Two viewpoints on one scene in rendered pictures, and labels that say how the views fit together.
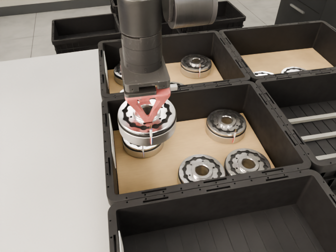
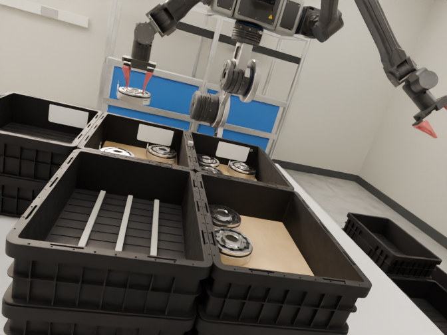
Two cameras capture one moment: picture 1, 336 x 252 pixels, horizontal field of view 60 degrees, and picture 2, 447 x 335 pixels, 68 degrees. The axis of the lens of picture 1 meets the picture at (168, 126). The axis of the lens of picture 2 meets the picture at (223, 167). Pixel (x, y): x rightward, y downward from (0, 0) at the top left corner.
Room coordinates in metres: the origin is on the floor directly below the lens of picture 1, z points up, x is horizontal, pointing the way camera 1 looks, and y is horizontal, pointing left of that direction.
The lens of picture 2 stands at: (0.67, -1.06, 1.25)
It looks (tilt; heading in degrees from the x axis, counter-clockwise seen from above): 19 degrees down; 87
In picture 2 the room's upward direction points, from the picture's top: 16 degrees clockwise
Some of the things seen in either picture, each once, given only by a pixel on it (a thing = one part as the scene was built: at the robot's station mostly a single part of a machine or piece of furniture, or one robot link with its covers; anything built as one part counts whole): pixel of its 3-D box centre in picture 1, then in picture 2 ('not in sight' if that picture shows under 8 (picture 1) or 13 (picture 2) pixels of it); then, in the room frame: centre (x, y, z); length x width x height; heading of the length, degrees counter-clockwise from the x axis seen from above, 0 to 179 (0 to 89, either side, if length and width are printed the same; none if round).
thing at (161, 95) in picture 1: (145, 94); (134, 75); (0.37, 0.04, 1.09); 0.07 x 0.07 x 0.09; 11
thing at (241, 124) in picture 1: (226, 122); not in sight; (0.56, -0.15, 0.86); 0.10 x 0.10 x 0.01
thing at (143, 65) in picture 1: (142, 51); (140, 53); (0.38, 0.04, 1.16); 0.10 x 0.07 x 0.07; 11
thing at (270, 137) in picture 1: (193, 147); (139, 155); (0.46, -0.06, 0.87); 0.40 x 0.30 x 0.11; 101
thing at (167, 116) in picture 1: (146, 113); (134, 92); (0.38, 0.04, 1.04); 0.10 x 0.10 x 0.01
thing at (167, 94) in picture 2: not in sight; (151, 108); (0.08, 1.84, 0.60); 0.72 x 0.03 x 0.56; 15
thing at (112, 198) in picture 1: (194, 132); (142, 140); (0.46, -0.06, 0.92); 0.40 x 0.30 x 0.02; 101
